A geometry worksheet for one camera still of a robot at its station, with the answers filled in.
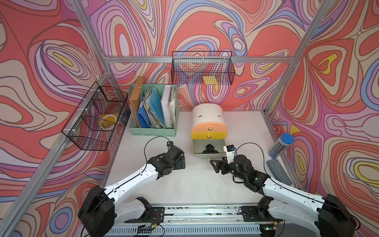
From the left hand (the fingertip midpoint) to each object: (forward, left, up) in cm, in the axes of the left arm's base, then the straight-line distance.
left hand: (178, 161), depth 83 cm
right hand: (-2, -22, +1) cm, 22 cm away
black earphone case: (+9, -17, -5) cm, 20 cm away
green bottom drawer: (+12, -12, -2) cm, 17 cm away
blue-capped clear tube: (+7, -58, +7) cm, 59 cm away
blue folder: (+26, +24, +10) cm, 36 cm away
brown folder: (+24, +24, +24) cm, 42 cm away
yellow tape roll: (+9, +34, +25) cm, 43 cm away
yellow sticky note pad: (+42, -19, +26) cm, 53 cm away
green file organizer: (+30, +17, +13) cm, 37 cm away
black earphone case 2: (+9, -23, -5) cm, 25 cm away
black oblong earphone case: (+12, -19, -5) cm, 24 cm away
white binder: (+30, +8, +10) cm, 32 cm away
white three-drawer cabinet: (+16, -17, +16) cm, 28 cm away
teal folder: (+34, +16, +17) cm, 41 cm away
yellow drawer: (+15, -17, +5) cm, 23 cm away
